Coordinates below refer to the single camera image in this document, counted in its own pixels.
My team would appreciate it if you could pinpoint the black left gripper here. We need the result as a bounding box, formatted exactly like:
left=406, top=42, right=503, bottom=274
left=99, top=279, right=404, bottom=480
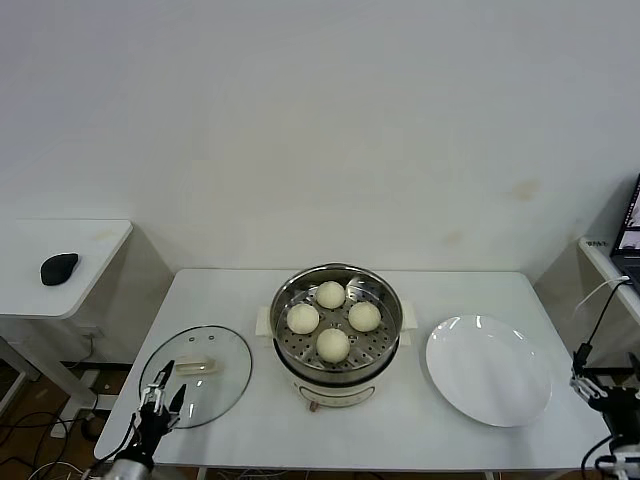
left=132, top=359, right=188, bottom=454

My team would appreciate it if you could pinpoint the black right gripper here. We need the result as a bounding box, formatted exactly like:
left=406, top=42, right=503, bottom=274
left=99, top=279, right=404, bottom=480
left=569, top=351, right=640, bottom=431

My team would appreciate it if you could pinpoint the glass lid with cream handle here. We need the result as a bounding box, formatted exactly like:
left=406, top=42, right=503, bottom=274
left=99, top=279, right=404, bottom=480
left=139, top=324, right=255, bottom=429

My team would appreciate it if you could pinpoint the white steamed baozi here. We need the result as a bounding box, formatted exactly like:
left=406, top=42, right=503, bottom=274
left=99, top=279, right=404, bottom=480
left=316, top=327, right=351, bottom=364
left=315, top=280, right=347, bottom=309
left=286, top=302, right=321, bottom=335
left=347, top=301, right=382, bottom=332

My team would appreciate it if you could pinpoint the stainless steel steamer basket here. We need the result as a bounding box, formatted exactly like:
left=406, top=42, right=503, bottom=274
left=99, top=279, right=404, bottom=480
left=256, top=263, right=419, bottom=375

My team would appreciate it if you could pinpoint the white round plate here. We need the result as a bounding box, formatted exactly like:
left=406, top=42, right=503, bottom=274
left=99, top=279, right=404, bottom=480
left=426, top=313, right=554, bottom=428

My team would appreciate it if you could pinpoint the white side table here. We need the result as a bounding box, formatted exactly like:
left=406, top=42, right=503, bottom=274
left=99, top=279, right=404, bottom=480
left=0, top=218, right=175, bottom=426

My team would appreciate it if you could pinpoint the black computer mouse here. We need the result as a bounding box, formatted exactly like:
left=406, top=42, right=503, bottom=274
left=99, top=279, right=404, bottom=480
left=40, top=252, right=81, bottom=286

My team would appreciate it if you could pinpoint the cream electric cooker pot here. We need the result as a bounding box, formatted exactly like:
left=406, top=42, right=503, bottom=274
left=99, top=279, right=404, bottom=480
left=257, top=319, right=416, bottom=413

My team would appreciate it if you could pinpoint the white cable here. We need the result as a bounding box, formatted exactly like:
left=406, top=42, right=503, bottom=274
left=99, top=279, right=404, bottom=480
left=578, top=276, right=632, bottom=312

